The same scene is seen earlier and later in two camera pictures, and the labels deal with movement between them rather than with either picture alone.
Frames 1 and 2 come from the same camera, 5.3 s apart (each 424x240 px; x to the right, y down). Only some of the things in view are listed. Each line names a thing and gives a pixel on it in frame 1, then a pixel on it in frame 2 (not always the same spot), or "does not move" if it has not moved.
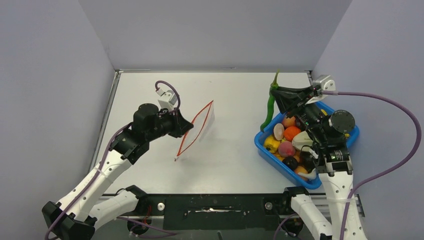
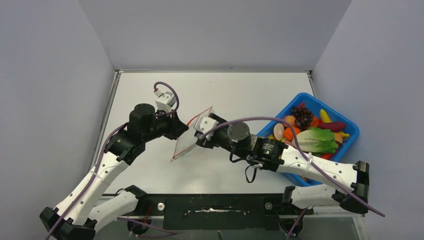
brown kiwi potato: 278,131 does not move
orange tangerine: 290,132 does not move
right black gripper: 288,99 to 211,142
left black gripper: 180,124 does not move
